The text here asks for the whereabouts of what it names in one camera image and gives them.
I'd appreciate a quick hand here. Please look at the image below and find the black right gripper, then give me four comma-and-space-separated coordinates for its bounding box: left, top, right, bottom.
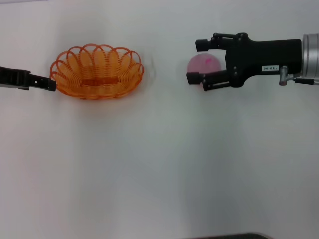
186, 32, 303, 92

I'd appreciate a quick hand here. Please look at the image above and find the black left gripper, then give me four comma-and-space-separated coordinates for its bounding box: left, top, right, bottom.
0, 66, 57, 92

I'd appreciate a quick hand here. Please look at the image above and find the pink peach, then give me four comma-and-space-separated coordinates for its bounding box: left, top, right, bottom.
187, 52, 222, 87

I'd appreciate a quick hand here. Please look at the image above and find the orange plastic woven basket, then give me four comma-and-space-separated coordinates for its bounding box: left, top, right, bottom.
49, 44, 145, 100

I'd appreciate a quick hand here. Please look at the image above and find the silver right gripper elbow connector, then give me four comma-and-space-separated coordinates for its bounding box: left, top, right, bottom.
279, 66, 289, 87

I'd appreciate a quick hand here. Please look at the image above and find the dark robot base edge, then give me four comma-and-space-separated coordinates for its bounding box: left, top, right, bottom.
191, 233, 272, 239

